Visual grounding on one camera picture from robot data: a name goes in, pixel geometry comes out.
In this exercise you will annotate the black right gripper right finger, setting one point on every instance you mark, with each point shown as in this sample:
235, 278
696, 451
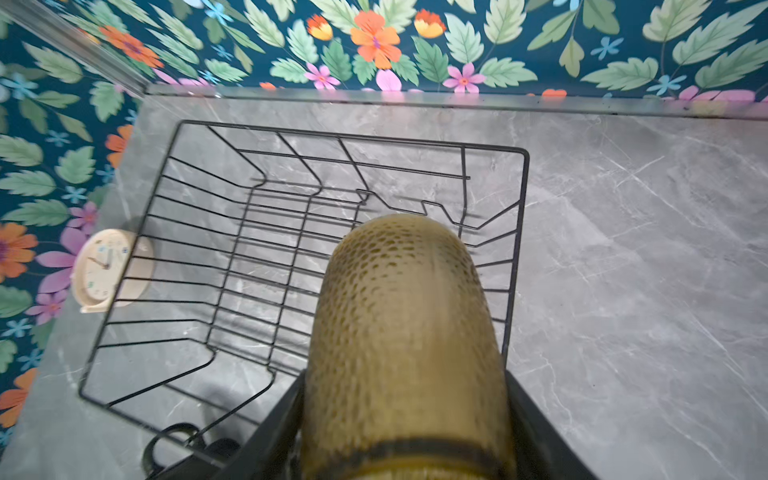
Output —
540, 451

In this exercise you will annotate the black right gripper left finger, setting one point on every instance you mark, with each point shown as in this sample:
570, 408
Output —
264, 455

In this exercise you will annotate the brown textured cup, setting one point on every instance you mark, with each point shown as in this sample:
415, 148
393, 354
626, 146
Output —
405, 379

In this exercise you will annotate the black mug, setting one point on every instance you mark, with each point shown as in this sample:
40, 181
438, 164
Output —
165, 456

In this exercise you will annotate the pink round clock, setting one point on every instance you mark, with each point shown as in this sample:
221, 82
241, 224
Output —
113, 269

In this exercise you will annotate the black wire dish rack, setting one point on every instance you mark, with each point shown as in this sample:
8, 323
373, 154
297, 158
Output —
213, 319

